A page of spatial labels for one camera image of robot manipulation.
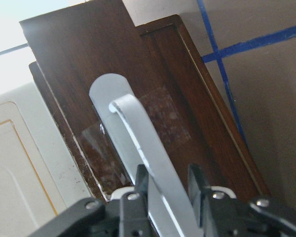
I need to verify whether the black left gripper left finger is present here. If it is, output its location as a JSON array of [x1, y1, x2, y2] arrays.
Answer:
[[135, 164, 148, 211]]

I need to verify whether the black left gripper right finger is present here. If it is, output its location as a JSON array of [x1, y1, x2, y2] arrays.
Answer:
[[188, 164, 211, 222]]

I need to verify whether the white drawer handle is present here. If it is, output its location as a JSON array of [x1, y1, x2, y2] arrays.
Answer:
[[89, 73, 204, 237]]

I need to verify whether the dark wooden drawer cabinet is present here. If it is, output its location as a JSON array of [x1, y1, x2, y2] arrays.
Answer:
[[20, 0, 269, 201]]

